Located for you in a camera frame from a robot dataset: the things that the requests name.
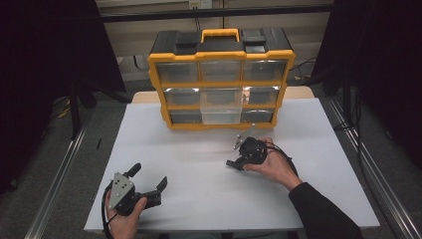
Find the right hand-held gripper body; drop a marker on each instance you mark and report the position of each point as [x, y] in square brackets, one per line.
[253, 151]

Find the clear plastic pulled drawer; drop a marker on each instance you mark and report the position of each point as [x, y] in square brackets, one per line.
[220, 106]

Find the small black floor piece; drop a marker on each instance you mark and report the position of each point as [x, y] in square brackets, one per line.
[99, 143]

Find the set of clear organizer bins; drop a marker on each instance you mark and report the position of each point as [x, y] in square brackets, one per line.
[177, 72]

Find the black metal stand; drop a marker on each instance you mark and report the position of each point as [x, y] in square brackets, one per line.
[74, 113]

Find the wall power outlet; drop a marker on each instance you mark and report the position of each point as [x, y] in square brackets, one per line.
[200, 4]

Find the person's right hand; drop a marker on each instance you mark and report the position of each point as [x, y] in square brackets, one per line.
[275, 166]

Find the black curtain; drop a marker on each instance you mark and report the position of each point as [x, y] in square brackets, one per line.
[381, 49]
[33, 66]

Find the person's left hand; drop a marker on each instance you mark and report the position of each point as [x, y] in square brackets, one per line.
[124, 222]

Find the black horizontal bar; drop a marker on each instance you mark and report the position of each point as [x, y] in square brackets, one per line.
[199, 14]

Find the yellow black drawer organizer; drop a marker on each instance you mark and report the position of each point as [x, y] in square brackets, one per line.
[220, 49]

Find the aluminium floor rail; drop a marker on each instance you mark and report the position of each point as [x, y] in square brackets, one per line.
[375, 166]
[58, 186]

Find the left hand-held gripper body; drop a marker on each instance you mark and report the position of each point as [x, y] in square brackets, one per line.
[121, 192]

